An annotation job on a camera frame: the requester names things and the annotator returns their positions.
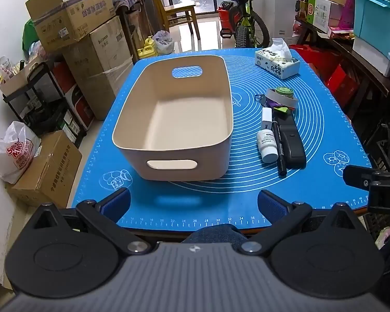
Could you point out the black metal rack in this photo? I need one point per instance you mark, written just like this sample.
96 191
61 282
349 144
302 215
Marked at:
35 71

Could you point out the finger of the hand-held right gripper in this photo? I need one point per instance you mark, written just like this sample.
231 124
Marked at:
356 177

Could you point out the white tissue pack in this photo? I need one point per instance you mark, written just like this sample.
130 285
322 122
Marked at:
276 63

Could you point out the white red-print plastic bag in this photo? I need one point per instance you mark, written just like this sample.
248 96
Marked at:
13 149

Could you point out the yellow plastic toy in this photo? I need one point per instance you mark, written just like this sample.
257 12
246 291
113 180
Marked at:
146 50

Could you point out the small cardboard box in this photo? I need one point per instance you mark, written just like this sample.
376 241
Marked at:
16 78

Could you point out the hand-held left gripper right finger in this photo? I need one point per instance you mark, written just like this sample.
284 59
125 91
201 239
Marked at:
271 206

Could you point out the pink box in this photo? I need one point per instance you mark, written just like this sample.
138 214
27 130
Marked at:
346 16

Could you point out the purple green toy knife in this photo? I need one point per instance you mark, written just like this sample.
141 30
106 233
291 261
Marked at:
274 105

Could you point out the red gift box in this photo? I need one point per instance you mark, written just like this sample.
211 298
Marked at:
341 84

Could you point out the white pill bottle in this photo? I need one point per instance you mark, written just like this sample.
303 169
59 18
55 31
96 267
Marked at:
267 143

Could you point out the green round container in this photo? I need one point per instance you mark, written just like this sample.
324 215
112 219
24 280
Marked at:
284 91

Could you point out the black marker pen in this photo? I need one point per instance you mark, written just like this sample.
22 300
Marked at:
279 149

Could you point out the teal plastic storage box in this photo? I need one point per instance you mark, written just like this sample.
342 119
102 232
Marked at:
377 16

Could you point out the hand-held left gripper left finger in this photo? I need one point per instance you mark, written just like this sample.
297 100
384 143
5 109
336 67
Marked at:
118 201

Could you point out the wooden chair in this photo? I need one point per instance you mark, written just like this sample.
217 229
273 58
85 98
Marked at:
178 9

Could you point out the red bag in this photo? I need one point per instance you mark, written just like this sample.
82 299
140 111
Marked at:
318 57

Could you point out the white glue stick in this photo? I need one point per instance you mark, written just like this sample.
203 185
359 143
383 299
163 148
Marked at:
266 117

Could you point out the beige plastic storage bin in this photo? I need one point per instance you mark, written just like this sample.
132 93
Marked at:
188 117

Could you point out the large brown cardboard box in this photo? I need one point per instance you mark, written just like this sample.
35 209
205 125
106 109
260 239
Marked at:
97 68

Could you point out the black plastic crate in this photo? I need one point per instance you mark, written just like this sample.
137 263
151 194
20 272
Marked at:
383 143

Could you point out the green black bicycle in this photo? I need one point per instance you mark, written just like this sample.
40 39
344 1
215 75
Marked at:
243 32

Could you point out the white tape roll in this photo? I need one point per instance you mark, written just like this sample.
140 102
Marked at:
291 103

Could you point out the green white carton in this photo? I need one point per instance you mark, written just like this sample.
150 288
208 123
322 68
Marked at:
321 9

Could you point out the open taped cardboard box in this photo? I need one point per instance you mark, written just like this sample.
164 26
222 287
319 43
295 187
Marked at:
71 16

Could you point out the dark wooden shelf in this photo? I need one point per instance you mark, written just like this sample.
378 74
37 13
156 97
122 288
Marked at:
360 58

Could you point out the low printed cardboard box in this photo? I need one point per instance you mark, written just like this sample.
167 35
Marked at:
52 172

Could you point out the black handheld device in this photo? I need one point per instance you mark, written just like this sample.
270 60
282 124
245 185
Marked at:
294 146

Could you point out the white appliance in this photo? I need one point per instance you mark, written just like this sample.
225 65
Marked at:
279 3

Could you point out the blue silicone baking mat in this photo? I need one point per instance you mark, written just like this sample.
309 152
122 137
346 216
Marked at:
325 130

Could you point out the clear plastic bag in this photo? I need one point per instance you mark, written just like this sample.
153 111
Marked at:
162 40

